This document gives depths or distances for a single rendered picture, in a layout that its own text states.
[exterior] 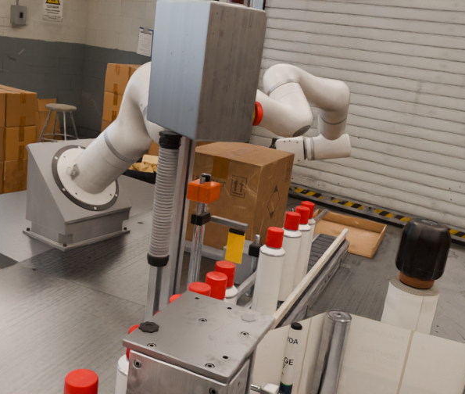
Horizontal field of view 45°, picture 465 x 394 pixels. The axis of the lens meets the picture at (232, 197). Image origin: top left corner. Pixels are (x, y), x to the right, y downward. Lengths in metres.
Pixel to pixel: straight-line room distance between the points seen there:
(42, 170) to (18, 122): 2.87
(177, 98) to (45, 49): 6.62
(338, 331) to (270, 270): 0.32
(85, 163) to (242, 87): 0.84
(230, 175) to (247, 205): 0.10
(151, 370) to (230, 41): 0.46
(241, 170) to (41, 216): 0.57
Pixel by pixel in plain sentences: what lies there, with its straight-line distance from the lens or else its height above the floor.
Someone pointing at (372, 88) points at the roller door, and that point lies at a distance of 5.44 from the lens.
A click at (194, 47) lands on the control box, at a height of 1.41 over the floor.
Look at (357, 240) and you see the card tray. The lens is 1.99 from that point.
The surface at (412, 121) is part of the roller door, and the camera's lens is 5.33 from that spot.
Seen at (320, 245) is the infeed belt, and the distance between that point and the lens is 1.72.
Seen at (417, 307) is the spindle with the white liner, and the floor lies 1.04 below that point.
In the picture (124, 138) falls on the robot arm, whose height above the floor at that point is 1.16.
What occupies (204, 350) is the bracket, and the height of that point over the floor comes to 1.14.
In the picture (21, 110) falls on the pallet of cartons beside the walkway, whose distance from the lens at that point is 4.48.
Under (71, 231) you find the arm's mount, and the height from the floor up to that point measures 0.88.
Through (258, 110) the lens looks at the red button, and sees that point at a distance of 0.86.
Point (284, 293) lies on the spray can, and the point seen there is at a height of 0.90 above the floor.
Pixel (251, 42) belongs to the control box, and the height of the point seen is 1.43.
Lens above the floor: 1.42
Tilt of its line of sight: 15 degrees down
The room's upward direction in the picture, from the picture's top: 8 degrees clockwise
